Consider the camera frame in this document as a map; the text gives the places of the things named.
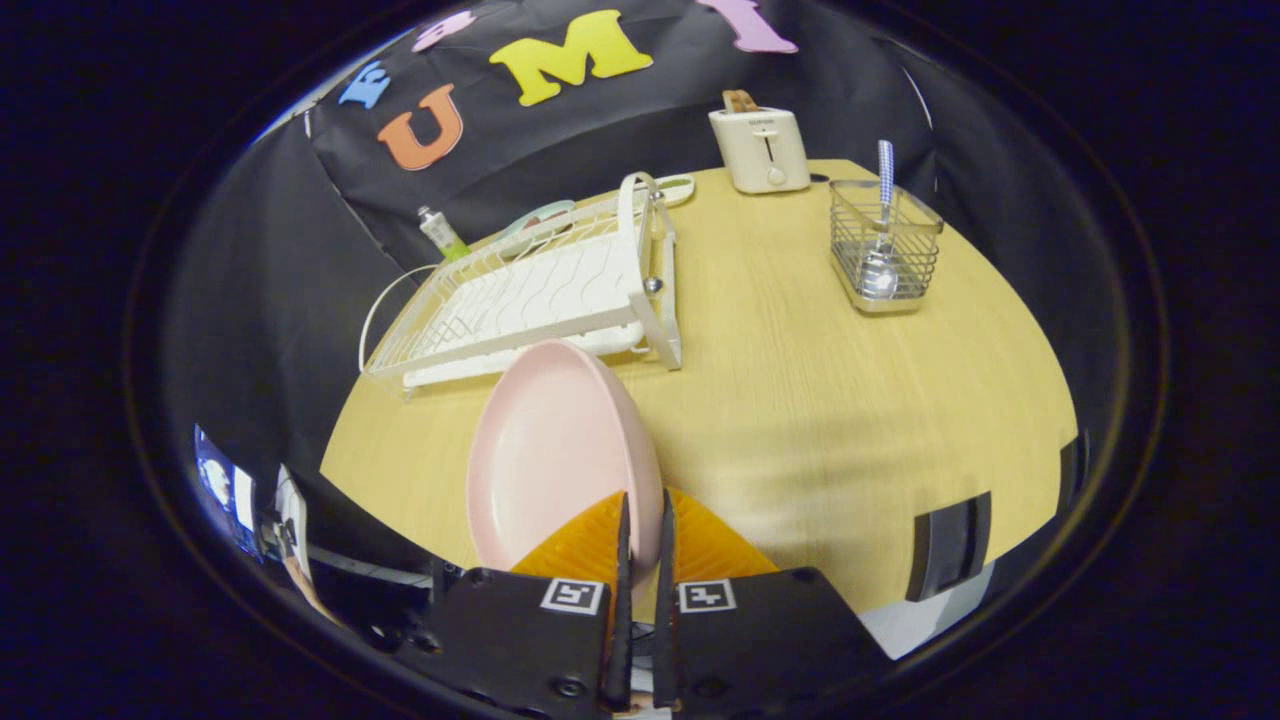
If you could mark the computer monitor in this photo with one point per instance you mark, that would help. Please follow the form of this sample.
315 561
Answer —
225 490

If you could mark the green dish soap bottle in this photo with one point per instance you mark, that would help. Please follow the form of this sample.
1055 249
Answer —
442 236

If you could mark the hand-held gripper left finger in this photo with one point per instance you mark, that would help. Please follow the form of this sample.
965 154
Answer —
520 640

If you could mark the black table bracket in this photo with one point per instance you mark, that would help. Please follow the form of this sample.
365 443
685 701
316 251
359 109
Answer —
1072 470
945 545

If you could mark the black backdrop cloth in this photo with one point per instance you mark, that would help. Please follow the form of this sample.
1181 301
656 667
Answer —
600 130

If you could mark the brown toast slice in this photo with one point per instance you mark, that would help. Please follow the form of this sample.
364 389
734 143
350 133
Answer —
740 100

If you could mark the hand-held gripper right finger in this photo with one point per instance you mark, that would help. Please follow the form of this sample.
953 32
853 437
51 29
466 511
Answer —
760 640

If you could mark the cream toaster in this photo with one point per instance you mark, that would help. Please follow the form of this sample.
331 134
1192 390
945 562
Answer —
760 150

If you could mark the small white dish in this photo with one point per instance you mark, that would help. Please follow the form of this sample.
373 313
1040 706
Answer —
680 188

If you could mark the pale green plate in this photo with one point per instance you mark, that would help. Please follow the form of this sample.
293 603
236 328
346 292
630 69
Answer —
540 215

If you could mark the pink plate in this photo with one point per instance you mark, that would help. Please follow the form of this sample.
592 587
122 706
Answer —
550 450

